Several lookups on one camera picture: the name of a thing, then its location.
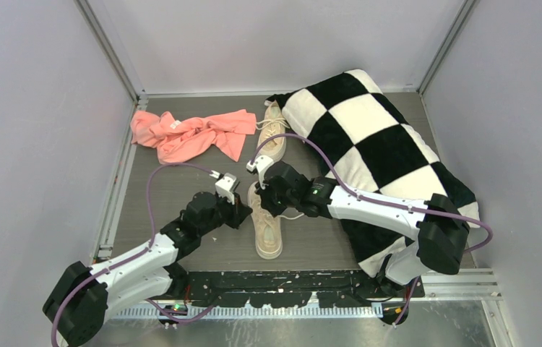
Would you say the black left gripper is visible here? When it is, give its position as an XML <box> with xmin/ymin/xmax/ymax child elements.
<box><xmin>198</xmin><ymin>191</ymin><xmax>252</xmax><ymax>236</ymax></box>

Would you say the beige sneaker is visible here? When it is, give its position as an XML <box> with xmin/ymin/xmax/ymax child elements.
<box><xmin>254</xmin><ymin>101</ymin><xmax>291</xmax><ymax>161</ymax></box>
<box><xmin>248</xmin><ymin>182</ymin><xmax>304</xmax><ymax>260</ymax></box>

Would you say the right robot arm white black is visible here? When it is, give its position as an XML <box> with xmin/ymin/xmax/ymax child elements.
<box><xmin>246</xmin><ymin>156</ymin><xmax>470</xmax><ymax>297</ymax></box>

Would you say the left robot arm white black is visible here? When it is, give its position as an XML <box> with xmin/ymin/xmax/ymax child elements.
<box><xmin>43</xmin><ymin>192</ymin><xmax>252</xmax><ymax>346</ymax></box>

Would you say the black white checkered pillow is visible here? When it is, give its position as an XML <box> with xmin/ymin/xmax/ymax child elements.
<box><xmin>266</xmin><ymin>69</ymin><xmax>481</xmax><ymax>279</ymax></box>

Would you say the pink cloth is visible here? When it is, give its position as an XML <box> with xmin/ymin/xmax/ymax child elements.
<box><xmin>130</xmin><ymin>109</ymin><xmax>257</xmax><ymax>164</ymax></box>

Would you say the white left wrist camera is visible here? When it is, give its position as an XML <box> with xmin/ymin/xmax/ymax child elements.
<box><xmin>209</xmin><ymin>171</ymin><xmax>239</xmax><ymax>205</ymax></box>

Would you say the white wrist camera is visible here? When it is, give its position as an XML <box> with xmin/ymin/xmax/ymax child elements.
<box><xmin>246</xmin><ymin>155</ymin><xmax>275</xmax><ymax>189</ymax></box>
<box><xmin>209</xmin><ymin>171</ymin><xmax>239</xmax><ymax>205</ymax></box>

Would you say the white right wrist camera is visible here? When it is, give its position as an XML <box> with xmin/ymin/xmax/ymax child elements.
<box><xmin>246</xmin><ymin>155</ymin><xmax>275</xmax><ymax>189</ymax></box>

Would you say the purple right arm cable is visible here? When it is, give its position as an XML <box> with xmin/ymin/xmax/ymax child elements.
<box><xmin>249</xmin><ymin>133</ymin><xmax>494</xmax><ymax>327</ymax></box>

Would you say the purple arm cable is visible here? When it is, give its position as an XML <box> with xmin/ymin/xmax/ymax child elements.
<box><xmin>51</xmin><ymin>163</ymin><xmax>224</xmax><ymax>347</ymax></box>
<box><xmin>249</xmin><ymin>133</ymin><xmax>494</xmax><ymax>327</ymax></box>

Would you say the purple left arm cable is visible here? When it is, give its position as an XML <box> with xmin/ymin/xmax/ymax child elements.
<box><xmin>51</xmin><ymin>163</ymin><xmax>224</xmax><ymax>347</ymax></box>

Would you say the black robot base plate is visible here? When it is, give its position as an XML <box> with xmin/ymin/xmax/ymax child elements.
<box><xmin>139</xmin><ymin>270</ymin><xmax>426</xmax><ymax>310</ymax></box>

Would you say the aluminium front rail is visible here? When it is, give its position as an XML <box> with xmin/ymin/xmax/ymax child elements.
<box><xmin>66</xmin><ymin>269</ymin><xmax>503</xmax><ymax>321</ymax></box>

